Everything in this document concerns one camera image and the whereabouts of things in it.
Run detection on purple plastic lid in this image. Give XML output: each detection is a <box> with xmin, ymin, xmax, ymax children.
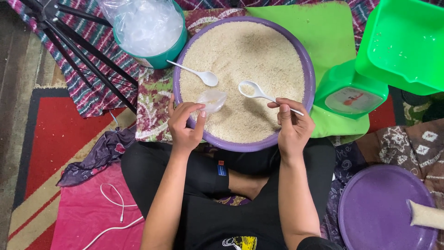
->
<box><xmin>338</xmin><ymin>164</ymin><xmax>438</xmax><ymax>250</ymax></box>

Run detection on black tripod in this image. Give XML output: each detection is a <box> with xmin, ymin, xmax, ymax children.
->
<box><xmin>19</xmin><ymin>0</ymin><xmax>139</xmax><ymax>115</ymax></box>

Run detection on person's left hand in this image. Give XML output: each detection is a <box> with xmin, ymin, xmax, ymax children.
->
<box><xmin>168</xmin><ymin>94</ymin><xmax>208</xmax><ymax>153</ymax></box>

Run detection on dark blue patterned cloth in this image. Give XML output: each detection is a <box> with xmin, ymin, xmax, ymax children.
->
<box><xmin>321</xmin><ymin>141</ymin><xmax>379</xmax><ymax>250</ymax></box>

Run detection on purple plastic basin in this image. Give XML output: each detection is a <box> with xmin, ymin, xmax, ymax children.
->
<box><xmin>172</xmin><ymin>16</ymin><xmax>316</xmax><ymax>153</ymax></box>

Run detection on person's black trousers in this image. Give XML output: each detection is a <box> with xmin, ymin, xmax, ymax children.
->
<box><xmin>120</xmin><ymin>137</ymin><xmax>337</xmax><ymax>250</ymax></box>

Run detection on heap of white rice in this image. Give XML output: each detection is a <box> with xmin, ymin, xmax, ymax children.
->
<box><xmin>179</xmin><ymin>22</ymin><xmax>306</xmax><ymax>144</ymax></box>

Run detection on person's bare foot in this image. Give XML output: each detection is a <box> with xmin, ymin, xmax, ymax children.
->
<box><xmin>228</xmin><ymin>169</ymin><xmax>269</xmax><ymax>200</ymax></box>

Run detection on teal plastic bucket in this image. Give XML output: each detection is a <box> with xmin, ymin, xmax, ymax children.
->
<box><xmin>113</xmin><ymin>0</ymin><xmax>188</xmax><ymax>70</ymax></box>

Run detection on person's right hand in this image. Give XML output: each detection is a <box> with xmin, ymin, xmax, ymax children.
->
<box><xmin>267</xmin><ymin>97</ymin><xmax>316</xmax><ymax>160</ymax></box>

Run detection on white plastic spoon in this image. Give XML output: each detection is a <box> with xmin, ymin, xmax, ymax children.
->
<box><xmin>166</xmin><ymin>60</ymin><xmax>219</xmax><ymax>87</ymax></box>
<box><xmin>238</xmin><ymin>80</ymin><xmax>305</xmax><ymax>117</ymax></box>

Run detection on pink cloth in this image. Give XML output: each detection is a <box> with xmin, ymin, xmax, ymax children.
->
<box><xmin>50</xmin><ymin>161</ymin><xmax>146</xmax><ymax>250</ymax></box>

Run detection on green scale tray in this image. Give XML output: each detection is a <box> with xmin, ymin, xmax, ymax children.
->
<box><xmin>355</xmin><ymin>0</ymin><xmax>444</xmax><ymax>96</ymax></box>

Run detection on red bordered carpet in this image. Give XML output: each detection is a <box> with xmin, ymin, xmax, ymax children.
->
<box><xmin>7</xmin><ymin>87</ymin><xmax>398</xmax><ymax>250</ymax></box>

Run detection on green kitchen scale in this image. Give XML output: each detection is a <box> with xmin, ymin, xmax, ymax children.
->
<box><xmin>314</xmin><ymin>59</ymin><xmax>389</xmax><ymax>120</ymax></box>

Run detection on small clear plastic bag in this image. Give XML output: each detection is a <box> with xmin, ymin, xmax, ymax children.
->
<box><xmin>196</xmin><ymin>90</ymin><xmax>228</xmax><ymax>114</ymax></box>

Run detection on dark purple crumpled cloth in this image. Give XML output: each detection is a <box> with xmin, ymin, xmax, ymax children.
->
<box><xmin>56</xmin><ymin>126</ymin><xmax>137</xmax><ymax>188</ymax></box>

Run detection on striped woven cloth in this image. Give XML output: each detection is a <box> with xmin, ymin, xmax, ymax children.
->
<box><xmin>7</xmin><ymin>0</ymin><xmax>382</xmax><ymax>119</ymax></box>

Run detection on white cable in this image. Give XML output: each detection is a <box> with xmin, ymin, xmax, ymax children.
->
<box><xmin>81</xmin><ymin>183</ymin><xmax>144</xmax><ymax>250</ymax></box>

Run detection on green mat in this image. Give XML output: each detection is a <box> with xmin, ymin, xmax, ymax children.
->
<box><xmin>246</xmin><ymin>1</ymin><xmax>370</xmax><ymax>139</ymax></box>

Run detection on brown batik cloth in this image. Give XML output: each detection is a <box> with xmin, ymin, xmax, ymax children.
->
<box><xmin>355</xmin><ymin>118</ymin><xmax>444</xmax><ymax>250</ymax></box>

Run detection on filled bag of rice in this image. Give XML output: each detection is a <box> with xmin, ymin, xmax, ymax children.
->
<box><xmin>407</xmin><ymin>200</ymin><xmax>444</xmax><ymax>230</ymax></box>

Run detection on maroon and green batik cloth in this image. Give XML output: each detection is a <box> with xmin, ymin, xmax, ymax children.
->
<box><xmin>135</xmin><ymin>8</ymin><xmax>247</xmax><ymax>143</ymax></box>

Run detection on bundle of clear plastic bags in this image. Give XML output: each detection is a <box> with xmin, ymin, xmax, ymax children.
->
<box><xmin>98</xmin><ymin>0</ymin><xmax>184</xmax><ymax>58</ymax></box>

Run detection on person's black printed shirt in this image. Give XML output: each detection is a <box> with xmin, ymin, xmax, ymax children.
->
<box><xmin>173</xmin><ymin>194</ymin><xmax>344</xmax><ymax>250</ymax></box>

